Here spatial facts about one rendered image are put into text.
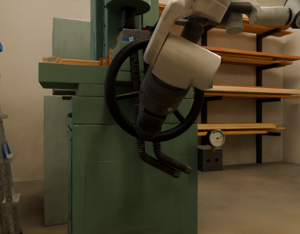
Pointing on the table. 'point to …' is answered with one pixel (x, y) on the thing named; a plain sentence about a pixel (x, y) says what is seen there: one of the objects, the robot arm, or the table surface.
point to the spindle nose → (128, 17)
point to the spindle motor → (142, 7)
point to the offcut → (55, 60)
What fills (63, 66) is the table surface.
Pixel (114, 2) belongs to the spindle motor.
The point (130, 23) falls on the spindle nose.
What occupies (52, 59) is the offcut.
